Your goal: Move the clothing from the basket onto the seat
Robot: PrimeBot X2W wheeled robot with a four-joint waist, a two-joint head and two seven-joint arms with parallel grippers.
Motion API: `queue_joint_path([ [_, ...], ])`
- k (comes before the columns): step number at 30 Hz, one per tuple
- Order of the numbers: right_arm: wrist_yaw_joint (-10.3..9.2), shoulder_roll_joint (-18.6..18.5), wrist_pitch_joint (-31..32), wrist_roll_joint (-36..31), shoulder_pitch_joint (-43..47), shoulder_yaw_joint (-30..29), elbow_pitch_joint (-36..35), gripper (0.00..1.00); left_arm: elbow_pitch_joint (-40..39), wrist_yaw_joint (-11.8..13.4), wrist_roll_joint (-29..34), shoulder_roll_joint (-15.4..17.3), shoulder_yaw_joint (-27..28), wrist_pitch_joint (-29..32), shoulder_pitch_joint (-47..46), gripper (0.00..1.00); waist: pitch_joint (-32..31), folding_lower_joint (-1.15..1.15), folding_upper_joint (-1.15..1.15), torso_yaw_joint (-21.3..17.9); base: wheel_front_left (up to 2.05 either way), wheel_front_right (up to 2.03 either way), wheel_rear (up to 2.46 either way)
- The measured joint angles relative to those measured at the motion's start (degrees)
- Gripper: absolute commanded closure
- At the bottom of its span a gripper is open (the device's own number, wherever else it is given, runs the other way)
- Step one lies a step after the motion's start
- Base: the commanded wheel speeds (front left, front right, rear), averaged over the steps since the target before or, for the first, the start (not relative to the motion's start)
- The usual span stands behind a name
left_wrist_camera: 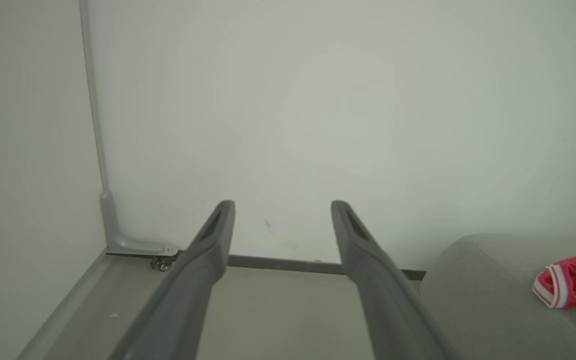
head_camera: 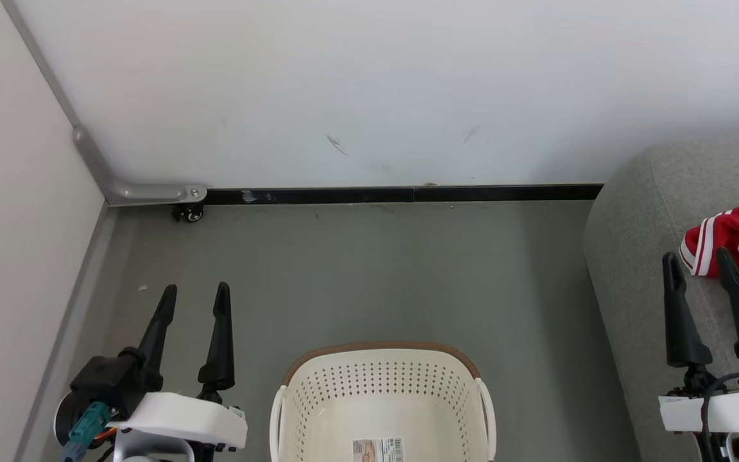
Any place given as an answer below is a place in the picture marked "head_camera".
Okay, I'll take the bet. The black baseboard strip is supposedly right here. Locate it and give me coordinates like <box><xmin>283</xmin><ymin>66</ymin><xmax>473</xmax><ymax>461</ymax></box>
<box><xmin>205</xmin><ymin>184</ymin><xmax>605</xmax><ymax>207</ymax></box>

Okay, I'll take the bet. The grey fabric sofa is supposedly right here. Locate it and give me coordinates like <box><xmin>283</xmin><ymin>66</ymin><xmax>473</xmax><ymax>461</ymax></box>
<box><xmin>582</xmin><ymin>131</ymin><xmax>739</xmax><ymax>462</ymax></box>

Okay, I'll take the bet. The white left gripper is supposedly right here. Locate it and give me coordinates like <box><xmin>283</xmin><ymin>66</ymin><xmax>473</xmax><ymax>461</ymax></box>
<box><xmin>53</xmin><ymin>280</ymin><xmax>249</xmax><ymax>462</ymax></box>

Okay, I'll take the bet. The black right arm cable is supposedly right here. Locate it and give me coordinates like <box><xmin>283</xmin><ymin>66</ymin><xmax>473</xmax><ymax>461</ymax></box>
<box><xmin>699</xmin><ymin>371</ymin><xmax>739</xmax><ymax>462</ymax></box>

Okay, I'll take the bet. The paper label sticker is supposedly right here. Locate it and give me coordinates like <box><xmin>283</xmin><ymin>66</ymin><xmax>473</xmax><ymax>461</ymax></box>
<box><xmin>351</xmin><ymin>437</ymin><xmax>405</xmax><ymax>462</ymax></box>

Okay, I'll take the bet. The cream perforated laundry basket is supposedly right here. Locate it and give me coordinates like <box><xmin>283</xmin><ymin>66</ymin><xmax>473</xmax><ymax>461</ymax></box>
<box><xmin>269</xmin><ymin>341</ymin><xmax>498</xmax><ymax>462</ymax></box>

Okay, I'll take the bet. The grey metal floor rail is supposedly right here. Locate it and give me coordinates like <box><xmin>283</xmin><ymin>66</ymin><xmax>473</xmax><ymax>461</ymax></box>
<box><xmin>13</xmin><ymin>205</ymin><xmax>119</xmax><ymax>462</ymax></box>

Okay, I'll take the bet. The grey metal frame rail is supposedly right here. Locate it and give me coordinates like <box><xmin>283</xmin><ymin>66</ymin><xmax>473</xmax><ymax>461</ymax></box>
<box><xmin>0</xmin><ymin>0</ymin><xmax>209</xmax><ymax>208</ymax></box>

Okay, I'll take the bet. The black cable with teal plug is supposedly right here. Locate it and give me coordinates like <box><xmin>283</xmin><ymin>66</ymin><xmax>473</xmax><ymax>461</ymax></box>
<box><xmin>58</xmin><ymin>401</ymin><xmax>112</xmax><ymax>462</ymax></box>

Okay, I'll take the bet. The small black caster wheel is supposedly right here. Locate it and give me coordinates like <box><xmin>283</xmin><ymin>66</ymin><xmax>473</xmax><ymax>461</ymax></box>
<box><xmin>171</xmin><ymin>202</ymin><xmax>206</xmax><ymax>224</ymax></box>

